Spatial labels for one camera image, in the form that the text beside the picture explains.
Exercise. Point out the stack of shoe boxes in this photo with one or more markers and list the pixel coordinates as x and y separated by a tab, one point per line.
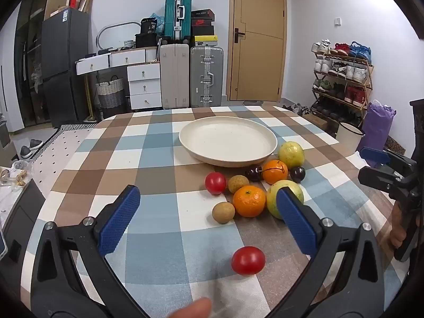
202	28

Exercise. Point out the oval metal hoop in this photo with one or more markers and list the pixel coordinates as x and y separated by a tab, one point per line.
99	33

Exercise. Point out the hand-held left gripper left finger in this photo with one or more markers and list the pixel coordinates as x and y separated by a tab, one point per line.
121	218

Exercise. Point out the beige suitcase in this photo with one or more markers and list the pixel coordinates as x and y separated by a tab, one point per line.
174	76

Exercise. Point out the woven laundry basket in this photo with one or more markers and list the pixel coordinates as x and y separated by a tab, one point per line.
110	94

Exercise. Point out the red cherry tomato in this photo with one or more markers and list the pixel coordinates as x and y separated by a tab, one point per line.
215	183
248	260

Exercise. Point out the rows of shoes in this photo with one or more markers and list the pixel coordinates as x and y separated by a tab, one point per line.
344	69

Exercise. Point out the orange mandarin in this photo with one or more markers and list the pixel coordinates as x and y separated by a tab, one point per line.
249	201
275	171

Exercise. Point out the wooden shoe rack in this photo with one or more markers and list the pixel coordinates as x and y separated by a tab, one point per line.
364	106

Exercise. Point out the teal suitcase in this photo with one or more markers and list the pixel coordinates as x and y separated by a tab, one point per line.
178	13

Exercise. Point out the cream round plate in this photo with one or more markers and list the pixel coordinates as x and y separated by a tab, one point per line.
228	142

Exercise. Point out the purple plastic bag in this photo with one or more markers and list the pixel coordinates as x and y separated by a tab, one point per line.
377	126

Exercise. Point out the dark cherry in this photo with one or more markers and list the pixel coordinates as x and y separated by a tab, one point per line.
253	173
297	174

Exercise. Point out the brown longan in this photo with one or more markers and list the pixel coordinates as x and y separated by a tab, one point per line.
238	184
223	212

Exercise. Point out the grey aluminium suitcase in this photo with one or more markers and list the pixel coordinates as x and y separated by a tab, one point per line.
206	76

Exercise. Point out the black storage box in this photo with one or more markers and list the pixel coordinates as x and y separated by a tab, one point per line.
145	40

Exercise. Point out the person's left hand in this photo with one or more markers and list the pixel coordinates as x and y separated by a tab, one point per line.
193	308

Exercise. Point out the dark grey refrigerator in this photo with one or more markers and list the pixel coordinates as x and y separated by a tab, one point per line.
64	63

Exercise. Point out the shoes on floor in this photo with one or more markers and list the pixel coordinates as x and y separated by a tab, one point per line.
298	108

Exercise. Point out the brown cardboard box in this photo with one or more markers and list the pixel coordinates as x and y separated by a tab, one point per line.
316	121

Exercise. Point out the yellow-green round fruit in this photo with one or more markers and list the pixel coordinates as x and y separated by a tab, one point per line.
290	154
273	197

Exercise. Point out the white enamel bucket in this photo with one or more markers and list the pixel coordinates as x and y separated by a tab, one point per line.
349	135

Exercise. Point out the grey slippers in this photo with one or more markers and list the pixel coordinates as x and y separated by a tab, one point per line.
31	147

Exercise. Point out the person's right hand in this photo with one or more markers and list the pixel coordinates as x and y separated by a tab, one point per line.
396	228

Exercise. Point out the white light switch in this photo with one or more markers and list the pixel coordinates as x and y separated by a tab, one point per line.
337	21

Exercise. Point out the checkered tablecloth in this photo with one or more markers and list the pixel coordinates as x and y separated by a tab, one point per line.
155	179

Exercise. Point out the white drawer cabinet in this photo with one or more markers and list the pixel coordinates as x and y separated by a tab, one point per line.
144	86

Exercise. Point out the wooden door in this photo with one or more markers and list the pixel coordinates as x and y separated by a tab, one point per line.
258	36

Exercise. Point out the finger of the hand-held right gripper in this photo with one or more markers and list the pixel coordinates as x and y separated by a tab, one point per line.
374	155
374	179

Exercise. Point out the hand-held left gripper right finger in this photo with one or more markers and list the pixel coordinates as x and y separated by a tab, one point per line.
294	218

